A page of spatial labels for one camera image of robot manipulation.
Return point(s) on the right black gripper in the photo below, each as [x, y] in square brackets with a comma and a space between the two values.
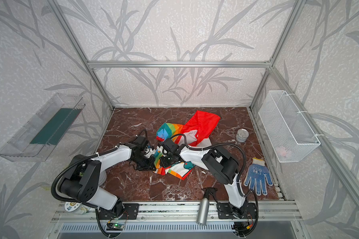
[166, 160]

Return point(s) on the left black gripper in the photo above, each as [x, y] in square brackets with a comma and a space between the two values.
[145, 161]

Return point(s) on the colourful rainbow hooded kids jacket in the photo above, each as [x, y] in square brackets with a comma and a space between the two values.
[197, 131]

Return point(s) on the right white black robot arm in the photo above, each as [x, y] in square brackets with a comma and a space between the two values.
[216, 159]

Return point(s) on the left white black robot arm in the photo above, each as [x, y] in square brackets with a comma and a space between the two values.
[80, 181]

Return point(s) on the silver spray bottle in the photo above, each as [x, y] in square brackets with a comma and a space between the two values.
[204, 206]

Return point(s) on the silver metal tin can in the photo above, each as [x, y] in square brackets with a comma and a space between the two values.
[242, 135]

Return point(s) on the blue white work glove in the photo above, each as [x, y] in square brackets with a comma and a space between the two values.
[258, 177]

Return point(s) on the pink item in basket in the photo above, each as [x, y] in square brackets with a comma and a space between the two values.
[283, 152]

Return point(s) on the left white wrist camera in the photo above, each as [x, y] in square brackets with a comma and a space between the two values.
[151, 151]

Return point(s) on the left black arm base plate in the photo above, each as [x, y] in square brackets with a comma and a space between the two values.
[129, 211]

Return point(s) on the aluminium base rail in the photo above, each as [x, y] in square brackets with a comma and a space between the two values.
[186, 211]

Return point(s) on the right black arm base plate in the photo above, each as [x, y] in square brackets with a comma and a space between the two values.
[227, 211]

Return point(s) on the clear acrylic wall shelf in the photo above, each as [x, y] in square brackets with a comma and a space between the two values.
[38, 138]

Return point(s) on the white wire mesh basket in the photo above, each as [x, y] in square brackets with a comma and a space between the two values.
[286, 126]

